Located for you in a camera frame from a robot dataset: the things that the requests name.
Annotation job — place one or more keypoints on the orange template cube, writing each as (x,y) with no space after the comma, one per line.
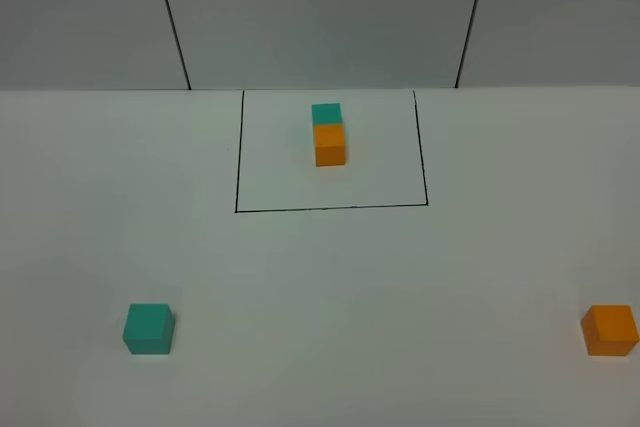
(329,144)

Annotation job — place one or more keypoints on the green template cube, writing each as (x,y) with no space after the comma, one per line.
(327,113)

